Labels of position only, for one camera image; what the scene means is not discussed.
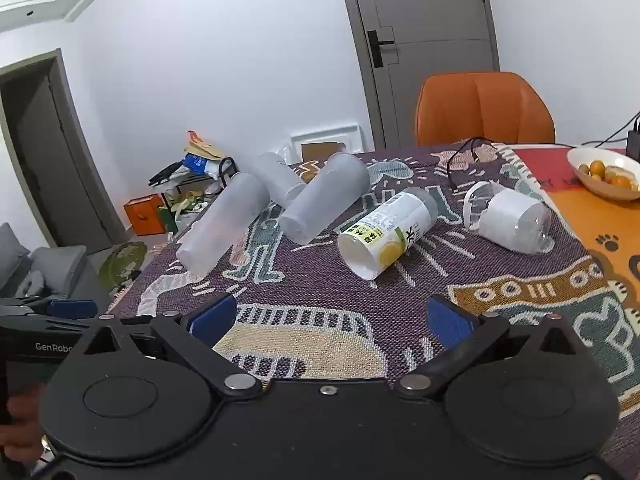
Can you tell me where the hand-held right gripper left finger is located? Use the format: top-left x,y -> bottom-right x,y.
75,292 -> 264,402

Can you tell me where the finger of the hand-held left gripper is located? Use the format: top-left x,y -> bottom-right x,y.
0,297 -> 99,321

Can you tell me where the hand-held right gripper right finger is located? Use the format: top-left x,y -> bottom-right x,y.
392,294 -> 589,404

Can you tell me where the tall frosted plastic cup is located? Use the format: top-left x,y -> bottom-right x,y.
175,171 -> 272,279
251,152 -> 307,209
277,152 -> 372,254

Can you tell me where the lemon print plastic cup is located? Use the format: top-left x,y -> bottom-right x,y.
336,186 -> 439,281

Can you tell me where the white sleeved clear cup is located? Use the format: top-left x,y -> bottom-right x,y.
462,181 -> 553,254

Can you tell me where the person's left hand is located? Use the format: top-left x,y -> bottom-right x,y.
0,385 -> 47,464

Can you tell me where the grey sofa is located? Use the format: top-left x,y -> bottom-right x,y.
0,222 -> 112,312

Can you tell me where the purple printed blanket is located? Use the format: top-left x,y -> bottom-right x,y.
107,142 -> 640,466

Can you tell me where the orange box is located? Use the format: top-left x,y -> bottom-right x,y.
124,195 -> 167,237

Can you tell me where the dark brown door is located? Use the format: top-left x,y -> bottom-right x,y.
0,49 -> 115,257

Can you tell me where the black rack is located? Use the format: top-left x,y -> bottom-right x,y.
149,157 -> 237,233

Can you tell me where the blue and white bag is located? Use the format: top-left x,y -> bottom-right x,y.
182,152 -> 222,177

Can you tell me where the orange paw print mat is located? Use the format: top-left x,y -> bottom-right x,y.
511,146 -> 640,321

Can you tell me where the beige and orange bag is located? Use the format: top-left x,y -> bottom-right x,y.
184,130 -> 227,161

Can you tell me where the cardboard box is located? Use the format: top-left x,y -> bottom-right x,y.
300,141 -> 347,164

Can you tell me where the white bowl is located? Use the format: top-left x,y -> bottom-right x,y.
566,147 -> 640,202

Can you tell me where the pile of small orange fruits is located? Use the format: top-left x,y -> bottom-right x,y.
576,159 -> 639,191

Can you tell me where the orange chair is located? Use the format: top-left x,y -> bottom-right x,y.
415,71 -> 557,148

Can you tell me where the grey door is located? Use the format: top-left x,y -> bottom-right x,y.
336,0 -> 501,152

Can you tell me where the black charger cable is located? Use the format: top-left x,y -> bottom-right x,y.
584,111 -> 640,150

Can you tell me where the black door handle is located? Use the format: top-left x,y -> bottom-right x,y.
367,30 -> 396,68

